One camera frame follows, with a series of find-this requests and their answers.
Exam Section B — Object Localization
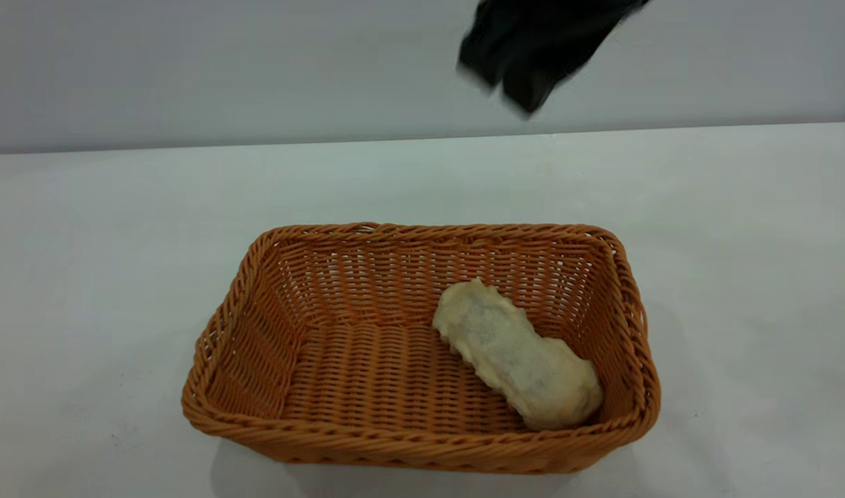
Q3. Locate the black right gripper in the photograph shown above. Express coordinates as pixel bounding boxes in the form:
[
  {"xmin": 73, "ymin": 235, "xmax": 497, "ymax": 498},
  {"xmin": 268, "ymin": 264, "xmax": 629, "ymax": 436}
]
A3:
[{"xmin": 457, "ymin": 0, "xmax": 653, "ymax": 117}]

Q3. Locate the ridged golden bread loaf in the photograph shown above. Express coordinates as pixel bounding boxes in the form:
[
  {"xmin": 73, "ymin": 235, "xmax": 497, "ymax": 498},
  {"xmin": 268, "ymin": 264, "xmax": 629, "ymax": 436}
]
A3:
[{"xmin": 431, "ymin": 278, "xmax": 604, "ymax": 431}]

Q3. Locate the orange woven wicker basket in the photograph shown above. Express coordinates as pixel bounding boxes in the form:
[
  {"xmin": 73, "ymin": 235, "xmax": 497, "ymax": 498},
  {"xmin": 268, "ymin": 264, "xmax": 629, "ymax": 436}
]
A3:
[{"xmin": 181, "ymin": 222, "xmax": 662, "ymax": 475}]

